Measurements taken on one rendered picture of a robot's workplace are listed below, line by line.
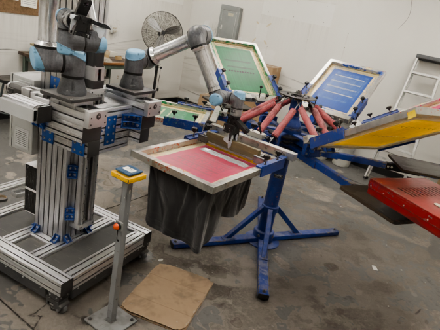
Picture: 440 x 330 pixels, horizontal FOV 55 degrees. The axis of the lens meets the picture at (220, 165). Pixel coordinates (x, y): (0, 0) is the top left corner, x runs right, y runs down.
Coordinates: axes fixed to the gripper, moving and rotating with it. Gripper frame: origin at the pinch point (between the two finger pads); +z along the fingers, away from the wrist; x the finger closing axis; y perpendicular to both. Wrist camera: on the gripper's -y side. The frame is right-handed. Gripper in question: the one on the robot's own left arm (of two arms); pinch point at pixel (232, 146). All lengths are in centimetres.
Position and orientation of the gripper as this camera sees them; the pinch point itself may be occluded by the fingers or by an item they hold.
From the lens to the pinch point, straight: 271.4
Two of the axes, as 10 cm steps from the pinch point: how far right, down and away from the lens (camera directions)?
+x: -5.6, 1.8, -8.1
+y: -8.0, -3.4, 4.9
